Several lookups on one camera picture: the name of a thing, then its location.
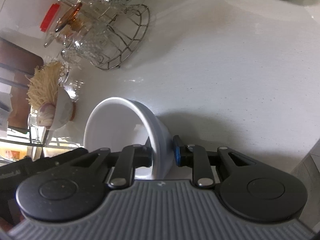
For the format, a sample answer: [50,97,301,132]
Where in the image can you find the white plastic bowl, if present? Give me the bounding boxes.
[84,97,174,180]

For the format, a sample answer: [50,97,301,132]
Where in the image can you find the bowl of enoki and onion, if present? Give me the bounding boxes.
[27,60,75,131]

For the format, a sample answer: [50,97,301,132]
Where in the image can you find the black dish rack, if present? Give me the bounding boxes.
[1,61,48,146]

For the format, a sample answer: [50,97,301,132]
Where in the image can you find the brown cutting board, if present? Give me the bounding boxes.
[1,38,43,131]

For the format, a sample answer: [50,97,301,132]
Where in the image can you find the red-lid jar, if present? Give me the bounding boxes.
[40,3,60,33]

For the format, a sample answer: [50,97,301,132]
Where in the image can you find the wire rack with glass cups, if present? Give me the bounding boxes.
[43,0,150,70]

